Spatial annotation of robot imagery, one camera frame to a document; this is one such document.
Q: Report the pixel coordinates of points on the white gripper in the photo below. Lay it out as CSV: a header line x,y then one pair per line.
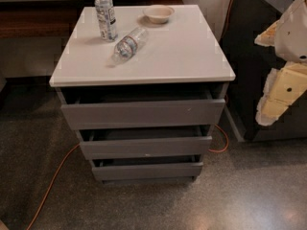
x,y
294,33

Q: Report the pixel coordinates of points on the clear water bottle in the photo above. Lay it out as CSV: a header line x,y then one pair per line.
x,y
129,45
106,19

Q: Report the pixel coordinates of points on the grey top drawer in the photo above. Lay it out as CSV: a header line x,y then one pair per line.
x,y
143,114

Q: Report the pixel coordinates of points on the grey drawer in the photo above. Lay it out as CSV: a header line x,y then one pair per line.
x,y
143,114
146,168
143,142

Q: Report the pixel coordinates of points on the grey middle drawer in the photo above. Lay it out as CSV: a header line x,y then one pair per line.
x,y
143,142

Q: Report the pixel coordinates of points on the white-topped grey drawer cabinet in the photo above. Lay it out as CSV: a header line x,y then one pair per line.
x,y
181,60

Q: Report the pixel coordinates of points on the upright clear water bottle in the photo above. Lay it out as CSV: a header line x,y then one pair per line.
x,y
106,19

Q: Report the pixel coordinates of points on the grey bottom drawer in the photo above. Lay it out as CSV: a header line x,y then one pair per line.
x,y
146,168

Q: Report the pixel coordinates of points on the dark counter cabinet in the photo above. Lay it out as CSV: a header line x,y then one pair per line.
x,y
251,64

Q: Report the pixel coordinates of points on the beige paper bowl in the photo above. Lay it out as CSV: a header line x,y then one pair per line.
x,y
158,14

